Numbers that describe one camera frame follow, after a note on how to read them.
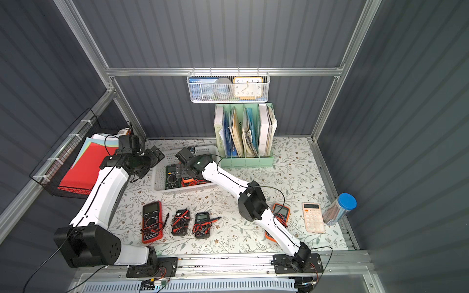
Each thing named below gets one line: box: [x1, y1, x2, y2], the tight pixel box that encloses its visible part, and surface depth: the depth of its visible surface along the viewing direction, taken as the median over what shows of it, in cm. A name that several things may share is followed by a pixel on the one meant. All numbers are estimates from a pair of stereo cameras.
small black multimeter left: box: [170, 208, 192, 237], surface depth 84 cm
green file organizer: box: [213, 102, 278, 168], surface depth 101 cm
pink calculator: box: [301, 202, 325, 234], surface depth 86 cm
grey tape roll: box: [213, 77, 233, 100], surface depth 89 cm
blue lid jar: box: [322, 192, 358, 226], surface depth 74 cm
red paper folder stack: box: [58, 133, 120, 195], surface depth 71 cm
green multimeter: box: [164, 164, 182, 190], surface depth 98 cm
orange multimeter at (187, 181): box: [181, 177, 212, 187], surface depth 91 cm
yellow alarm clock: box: [233, 76, 264, 100], surface depth 90 cm
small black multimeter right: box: [191, 211, 222, 239], surface depth 83 cm
